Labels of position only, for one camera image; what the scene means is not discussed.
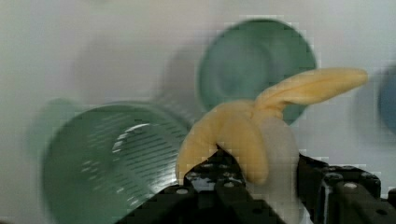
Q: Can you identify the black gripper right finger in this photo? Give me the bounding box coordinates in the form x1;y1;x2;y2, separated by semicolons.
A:
296;155;396;224

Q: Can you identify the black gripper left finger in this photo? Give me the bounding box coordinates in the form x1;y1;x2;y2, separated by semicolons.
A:
115;148;286;224

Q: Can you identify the yellow plush peeled banana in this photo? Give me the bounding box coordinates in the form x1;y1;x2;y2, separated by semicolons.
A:
176;68;368;224

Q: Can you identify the blue cup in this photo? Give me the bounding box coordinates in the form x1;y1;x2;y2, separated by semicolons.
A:
378;67;396;133

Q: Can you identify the green oval colander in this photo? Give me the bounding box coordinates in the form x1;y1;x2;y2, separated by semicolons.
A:
26;99;191;224

